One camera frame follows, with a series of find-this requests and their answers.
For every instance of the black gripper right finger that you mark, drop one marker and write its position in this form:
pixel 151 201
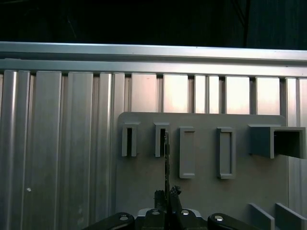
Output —
pixel 177 215

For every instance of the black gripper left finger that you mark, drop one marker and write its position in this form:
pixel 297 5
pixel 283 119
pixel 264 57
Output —
pixel 158 215

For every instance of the blue RAM stick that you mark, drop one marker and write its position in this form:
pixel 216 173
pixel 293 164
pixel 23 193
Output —
pixel 167 155

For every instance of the grey parts rack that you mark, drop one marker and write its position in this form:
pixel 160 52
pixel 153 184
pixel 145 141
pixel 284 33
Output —
pixel 239 191

